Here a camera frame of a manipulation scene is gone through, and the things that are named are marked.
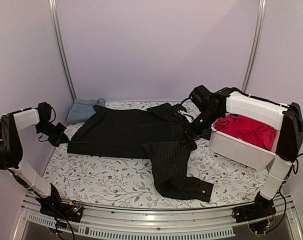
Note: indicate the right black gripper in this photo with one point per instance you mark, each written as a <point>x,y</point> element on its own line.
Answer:
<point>195,133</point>

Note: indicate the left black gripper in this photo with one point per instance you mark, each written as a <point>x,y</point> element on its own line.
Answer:
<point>62,137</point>

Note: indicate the light blue denim skirt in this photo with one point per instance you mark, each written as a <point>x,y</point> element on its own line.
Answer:
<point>81,110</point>

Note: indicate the black striped garment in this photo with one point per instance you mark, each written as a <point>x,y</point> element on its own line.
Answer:
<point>156,134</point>

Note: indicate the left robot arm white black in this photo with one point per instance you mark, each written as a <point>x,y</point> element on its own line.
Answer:
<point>11,151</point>

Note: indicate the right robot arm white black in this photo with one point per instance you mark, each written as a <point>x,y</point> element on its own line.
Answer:
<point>286,119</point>

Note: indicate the white plastic laundry basket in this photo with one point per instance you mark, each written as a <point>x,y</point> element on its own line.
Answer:
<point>239,151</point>

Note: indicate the red garment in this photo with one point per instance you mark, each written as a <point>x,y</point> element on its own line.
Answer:
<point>248,130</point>

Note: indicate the floral patterned table mat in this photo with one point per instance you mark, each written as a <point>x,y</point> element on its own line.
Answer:
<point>129,183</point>

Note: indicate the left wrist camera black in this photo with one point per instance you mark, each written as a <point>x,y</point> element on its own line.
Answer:
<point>46,112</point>

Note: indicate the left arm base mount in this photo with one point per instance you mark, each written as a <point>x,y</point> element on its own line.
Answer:
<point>53,206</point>

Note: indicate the aluminium front rail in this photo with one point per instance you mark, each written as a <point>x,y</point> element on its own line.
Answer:
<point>101,222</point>

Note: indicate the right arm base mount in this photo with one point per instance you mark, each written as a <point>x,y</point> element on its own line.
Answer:
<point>260,208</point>

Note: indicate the left aluminium frame post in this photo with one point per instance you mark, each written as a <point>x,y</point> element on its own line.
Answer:
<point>60,47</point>

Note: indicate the aluminium frame post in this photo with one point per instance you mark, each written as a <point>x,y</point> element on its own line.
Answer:
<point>255,44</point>
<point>60,47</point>

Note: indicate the right aluminium frame post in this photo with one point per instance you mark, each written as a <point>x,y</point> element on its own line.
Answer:
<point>255,44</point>

